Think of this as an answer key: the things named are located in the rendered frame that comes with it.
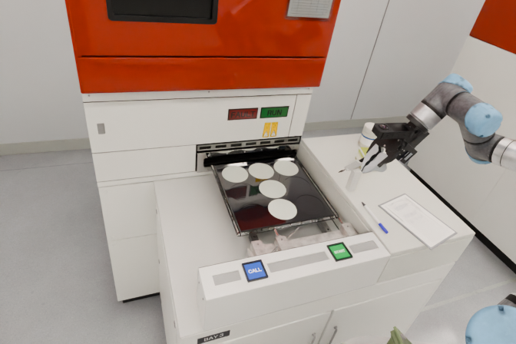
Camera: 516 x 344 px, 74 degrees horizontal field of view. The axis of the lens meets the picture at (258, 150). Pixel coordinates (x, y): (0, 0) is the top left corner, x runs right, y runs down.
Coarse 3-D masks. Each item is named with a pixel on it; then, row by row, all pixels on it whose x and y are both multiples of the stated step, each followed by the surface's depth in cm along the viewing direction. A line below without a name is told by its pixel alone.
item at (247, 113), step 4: (232, 112) 128; (236, 112) 129; (240, 112) 130; (244, 112) 130; (248, 112) 131; (252, 112) 131; (232, 116) 129; (236, 116) 130; (240, 116) 131; (244, 116) 131; (248, 116) 132; (252, 116) 132
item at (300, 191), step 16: (272, 160) 142; (288, 160) 144; (288, 176) 135; (304, 176) 137; (240, 192) 124; (256, 192) 125; (288, 192) 127; (304, 192) 129; (240, 208) 117; (256, 208) 118; (304, 208) 122; (320, 208) 123; (240, 224) 111; (256, 224) 112; (272, 224) 113
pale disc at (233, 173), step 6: (228, 168) 134; (234, 168) 135; (240, 168) 136; (222, 174) 131; (228, 174) 131; (234, 174) 132; (240, 174) 132; (246, 174) 133; (228, 180) 128; (234, 180) 129; (240, 180) 129
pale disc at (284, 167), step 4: (280, 160) 143; (284, 160) 144; (276, 164) 141; (280, 164) 141; (284, 164) 141; (288, 164) 142; (292, 164) 142; (276, 168) 139; (280, 168) 139; (284, 168) 139; (288, 168) 140; (292, 168) 140; (296, 168) 140; (280, 172) 137; (284, 172) 137; (288, 172) 138; (292, 172) 138; (296, 172) 138
